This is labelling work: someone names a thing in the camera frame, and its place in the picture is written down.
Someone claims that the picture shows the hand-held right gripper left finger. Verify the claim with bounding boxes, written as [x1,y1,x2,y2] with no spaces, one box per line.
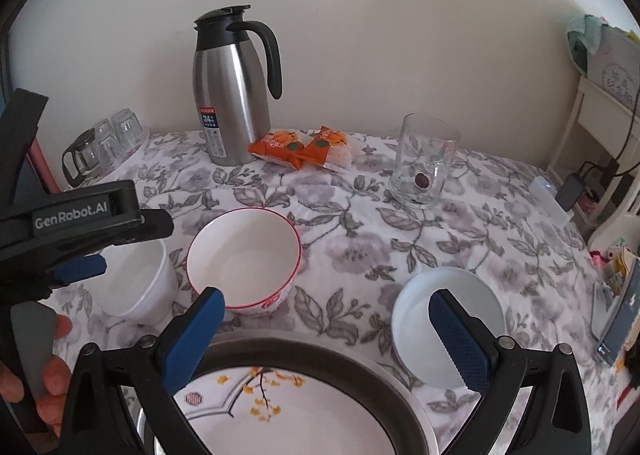
[65,287,226,455]

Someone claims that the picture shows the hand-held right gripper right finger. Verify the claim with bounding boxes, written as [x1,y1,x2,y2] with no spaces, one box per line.
[428,288,594,455]

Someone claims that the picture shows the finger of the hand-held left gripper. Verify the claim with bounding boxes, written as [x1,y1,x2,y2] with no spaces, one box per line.
[99,210,175,256]
[49,254,109,286]

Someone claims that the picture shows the small pale blue bowl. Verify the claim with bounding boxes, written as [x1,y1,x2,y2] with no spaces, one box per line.
[391,267,507,386]

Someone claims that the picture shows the white square bowl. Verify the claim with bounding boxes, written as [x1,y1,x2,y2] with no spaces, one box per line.
[94,237,180,326]

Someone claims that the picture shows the stainless steel basin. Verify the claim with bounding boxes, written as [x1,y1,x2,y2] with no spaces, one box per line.
[133,322,441,455]

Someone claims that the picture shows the strawberry print red-rimmed bowl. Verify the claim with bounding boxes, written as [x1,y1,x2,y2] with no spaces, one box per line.
[185,208,304,319]

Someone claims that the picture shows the yellow flower plate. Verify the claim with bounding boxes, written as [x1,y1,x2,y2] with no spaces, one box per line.
[172,365,416,455]

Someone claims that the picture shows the person's left hand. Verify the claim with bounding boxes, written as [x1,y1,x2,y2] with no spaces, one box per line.
[0,315,76,438]

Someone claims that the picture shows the pink upright strip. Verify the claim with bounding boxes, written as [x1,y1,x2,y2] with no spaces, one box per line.
[27,135,61,194]

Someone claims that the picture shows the glass teapot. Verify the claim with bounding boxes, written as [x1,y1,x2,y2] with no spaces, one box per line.
[61,128,109,188]

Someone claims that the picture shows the white round tray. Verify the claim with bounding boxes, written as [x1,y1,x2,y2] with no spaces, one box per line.
[67,131,151,186]

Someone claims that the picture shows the clear drinking glass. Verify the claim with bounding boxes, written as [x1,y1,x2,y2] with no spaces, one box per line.
[91,118,121,168]
[110,108,147,154]

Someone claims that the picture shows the orange snack packet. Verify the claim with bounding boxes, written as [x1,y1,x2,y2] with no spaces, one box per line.
[299,124,354,172]
[248,128,306,170]

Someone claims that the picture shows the grey floral blanket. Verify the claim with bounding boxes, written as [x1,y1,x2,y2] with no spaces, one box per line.
[49,127,622,455]

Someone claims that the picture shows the stainless steel thermos jug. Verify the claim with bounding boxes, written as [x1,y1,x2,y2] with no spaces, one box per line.
[192,5,282,167]

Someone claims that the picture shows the white plastic case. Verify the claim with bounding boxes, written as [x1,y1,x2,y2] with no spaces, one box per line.
[528,175,571,224]

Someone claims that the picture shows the small colourful trinkets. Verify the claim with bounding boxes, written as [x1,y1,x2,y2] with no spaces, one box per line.
[589,244,632,297]

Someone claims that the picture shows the black charger adapter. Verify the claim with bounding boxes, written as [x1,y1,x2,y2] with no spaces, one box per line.
[557,173,589,212]

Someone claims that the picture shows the clear glass mug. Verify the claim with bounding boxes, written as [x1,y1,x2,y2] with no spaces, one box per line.
[388,113,461,208]

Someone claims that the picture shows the white shelf rack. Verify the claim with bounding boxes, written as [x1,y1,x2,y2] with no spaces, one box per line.
[544,74,640,247]

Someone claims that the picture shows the white printed storage bag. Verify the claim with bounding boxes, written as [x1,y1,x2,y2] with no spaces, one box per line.
[567,14,640,112]

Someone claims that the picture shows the black cable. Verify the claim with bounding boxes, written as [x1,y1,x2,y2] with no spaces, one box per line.
[579,79,640,186]

